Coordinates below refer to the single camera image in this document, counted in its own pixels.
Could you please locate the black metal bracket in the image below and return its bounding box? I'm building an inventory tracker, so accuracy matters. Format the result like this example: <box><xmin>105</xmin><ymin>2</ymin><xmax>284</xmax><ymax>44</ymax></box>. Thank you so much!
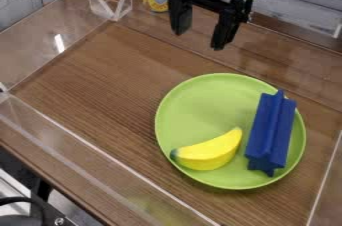
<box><xmin>30</xmin><ymin>181</ymin><xmax>76</xmax><ymax>226</ymax></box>

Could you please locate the blue star-shaped block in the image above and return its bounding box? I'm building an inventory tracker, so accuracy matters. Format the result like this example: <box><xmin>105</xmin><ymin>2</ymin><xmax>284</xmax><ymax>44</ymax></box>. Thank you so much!
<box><xmin>245</xmin><ymin>90</ymin><xmax>297</xmax><ymax>177</ymax></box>

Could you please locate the yellow toy banana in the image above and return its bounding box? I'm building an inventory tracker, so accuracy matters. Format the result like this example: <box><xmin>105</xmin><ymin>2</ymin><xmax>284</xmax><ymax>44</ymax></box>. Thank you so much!
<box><xmin>170</xmin><ymin>127</ymin><xmax>243</xmax><ymax>171</ymax></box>

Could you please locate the black cable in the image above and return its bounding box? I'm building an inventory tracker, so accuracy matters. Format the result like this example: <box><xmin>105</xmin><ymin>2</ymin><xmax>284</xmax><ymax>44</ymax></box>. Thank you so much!
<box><xmin>0</xmin><ymin>196</ymin><xmax>46</xmax><ymax>226</ymax></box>

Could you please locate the green plate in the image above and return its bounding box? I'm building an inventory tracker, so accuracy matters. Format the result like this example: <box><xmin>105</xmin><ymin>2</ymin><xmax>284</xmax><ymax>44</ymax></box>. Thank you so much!
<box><xmin>155</xmin><ymin>73</ymin><xmax>306</xmax><ymax>190</ymax></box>

